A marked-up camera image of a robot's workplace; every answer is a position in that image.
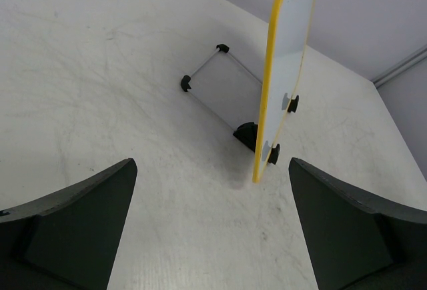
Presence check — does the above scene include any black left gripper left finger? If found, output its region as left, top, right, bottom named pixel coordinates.
left=1, top=158, right=137, bottom=289

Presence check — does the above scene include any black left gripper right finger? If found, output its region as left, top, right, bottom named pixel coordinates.
left=288, top=158, right=426, bottom=289

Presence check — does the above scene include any yellow framed whiteboard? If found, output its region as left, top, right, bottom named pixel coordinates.
left=252, top=0, right=315, bottom=183

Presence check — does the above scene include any black wire whiteboard stand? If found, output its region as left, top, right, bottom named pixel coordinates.
left=180, top=43, right=300, bottom=165

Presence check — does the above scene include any right aluminium frame post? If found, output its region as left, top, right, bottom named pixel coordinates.
left=372, top=45, right=427, bottom=89

